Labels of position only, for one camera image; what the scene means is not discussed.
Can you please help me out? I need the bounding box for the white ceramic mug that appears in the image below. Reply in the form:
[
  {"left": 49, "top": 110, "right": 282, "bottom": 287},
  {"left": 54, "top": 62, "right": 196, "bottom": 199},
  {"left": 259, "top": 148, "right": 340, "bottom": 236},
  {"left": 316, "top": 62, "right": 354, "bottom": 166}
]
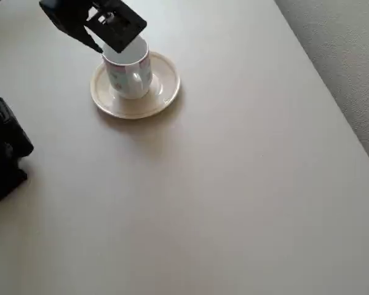
[{"left": 101, "top": 33, "right": 154, "bottom": 100}]

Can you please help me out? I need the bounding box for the cream white saucer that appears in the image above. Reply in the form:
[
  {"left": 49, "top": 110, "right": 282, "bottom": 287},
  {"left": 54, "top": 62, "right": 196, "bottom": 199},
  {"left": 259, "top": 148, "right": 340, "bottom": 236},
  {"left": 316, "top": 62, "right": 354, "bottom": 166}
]
[{"left": 89, "top": 50, "right": 181, "bottom": 120}]

